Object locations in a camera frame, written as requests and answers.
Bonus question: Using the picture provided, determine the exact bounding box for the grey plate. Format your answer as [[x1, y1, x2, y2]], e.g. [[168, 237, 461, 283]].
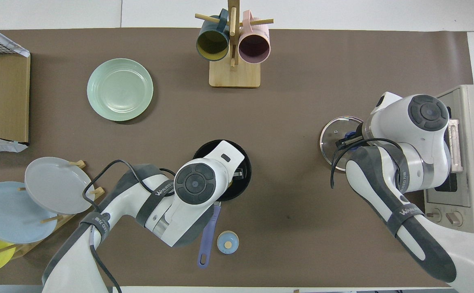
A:
[[24, 157, 96, 215]]

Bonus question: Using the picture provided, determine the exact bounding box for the wooden plate rack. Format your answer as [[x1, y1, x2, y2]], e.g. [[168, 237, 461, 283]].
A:
[[0, 160, 105, 261]]

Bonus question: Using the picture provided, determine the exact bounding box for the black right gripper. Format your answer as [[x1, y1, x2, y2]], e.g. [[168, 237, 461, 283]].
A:
[[336, 133, 364, 149]]

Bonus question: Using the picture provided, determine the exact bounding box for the wooden shelf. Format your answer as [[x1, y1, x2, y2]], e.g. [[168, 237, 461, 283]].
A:
[[0, 31, 31, 145]]

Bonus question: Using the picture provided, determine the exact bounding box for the dark blue mug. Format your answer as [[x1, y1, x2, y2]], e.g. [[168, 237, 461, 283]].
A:
[[196, 9, 230, 62]]

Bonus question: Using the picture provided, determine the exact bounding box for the pink mug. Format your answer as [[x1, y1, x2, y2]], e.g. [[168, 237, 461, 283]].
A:
[[238, 10, 271, 65]]

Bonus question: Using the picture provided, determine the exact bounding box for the light green plate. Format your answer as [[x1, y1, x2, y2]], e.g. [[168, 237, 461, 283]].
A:
[[87, 58, 154, 122]]

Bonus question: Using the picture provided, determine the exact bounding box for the black wire basket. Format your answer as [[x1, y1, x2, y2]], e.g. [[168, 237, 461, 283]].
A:
[[0, 35, 22, 56]]

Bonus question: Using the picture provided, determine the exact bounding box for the black pot purple handle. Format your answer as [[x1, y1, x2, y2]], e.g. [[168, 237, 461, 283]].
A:
[[192, 140, 252, 269]]

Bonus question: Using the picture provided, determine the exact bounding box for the glass lid blue knob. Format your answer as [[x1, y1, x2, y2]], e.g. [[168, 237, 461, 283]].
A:
[[319, 116, 365, 171]]

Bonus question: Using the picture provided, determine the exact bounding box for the wooden mug tree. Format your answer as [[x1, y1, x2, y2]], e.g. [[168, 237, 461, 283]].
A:
[[195, 0, 274, 88]]

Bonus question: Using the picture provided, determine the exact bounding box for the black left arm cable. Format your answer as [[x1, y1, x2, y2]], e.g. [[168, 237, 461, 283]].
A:
[[82, 160, 177, 293]]

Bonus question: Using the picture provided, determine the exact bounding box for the brown table mat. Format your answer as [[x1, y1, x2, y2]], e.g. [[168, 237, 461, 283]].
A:
[[0, 28, 474, 287]]

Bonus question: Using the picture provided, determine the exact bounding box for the light blue plate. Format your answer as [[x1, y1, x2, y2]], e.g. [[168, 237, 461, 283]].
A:
[[0, 181, 58, 244]]

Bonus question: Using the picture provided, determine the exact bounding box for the white plastic bag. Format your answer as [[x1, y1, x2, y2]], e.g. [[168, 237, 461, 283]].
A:
[[0, 133, 29, 153], [0, 20, 31, 58]]

